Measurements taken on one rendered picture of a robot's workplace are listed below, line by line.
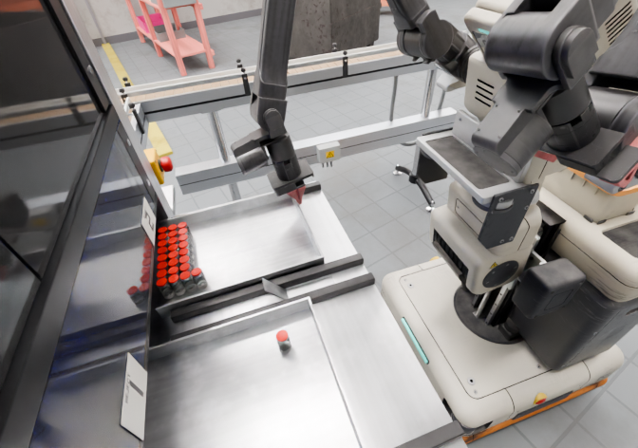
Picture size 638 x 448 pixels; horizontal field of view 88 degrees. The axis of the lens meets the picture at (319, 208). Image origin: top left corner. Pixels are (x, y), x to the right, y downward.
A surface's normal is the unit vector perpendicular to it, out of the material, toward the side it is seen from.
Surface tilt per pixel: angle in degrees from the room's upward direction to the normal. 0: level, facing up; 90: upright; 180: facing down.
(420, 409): 0
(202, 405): 0
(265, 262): 0
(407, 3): 76
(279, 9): 80
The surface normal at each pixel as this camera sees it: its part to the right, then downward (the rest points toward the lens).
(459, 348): -0.06, -0.75
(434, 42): 0.39, 0.46
